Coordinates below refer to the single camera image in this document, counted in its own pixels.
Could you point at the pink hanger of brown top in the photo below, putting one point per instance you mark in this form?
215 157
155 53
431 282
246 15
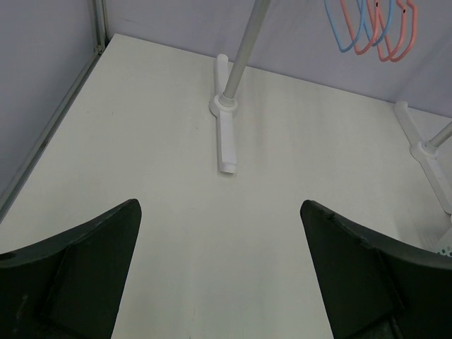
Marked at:
386 53

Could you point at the white metal clothes rack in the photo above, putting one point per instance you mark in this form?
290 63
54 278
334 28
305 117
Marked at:
224 105

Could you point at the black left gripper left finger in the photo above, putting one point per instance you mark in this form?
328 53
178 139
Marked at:
70 285

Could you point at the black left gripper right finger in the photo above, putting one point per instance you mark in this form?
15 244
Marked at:
374 286

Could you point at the blue wire hanger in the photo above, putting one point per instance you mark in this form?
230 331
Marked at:
335 35

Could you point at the blue hanger of mauve top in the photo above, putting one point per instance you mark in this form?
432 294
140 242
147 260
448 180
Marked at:
385 24

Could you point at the pink hanger of grey top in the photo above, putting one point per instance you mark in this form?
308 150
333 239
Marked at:
372 16

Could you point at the white plastic basket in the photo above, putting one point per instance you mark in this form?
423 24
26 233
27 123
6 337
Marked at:
438 240

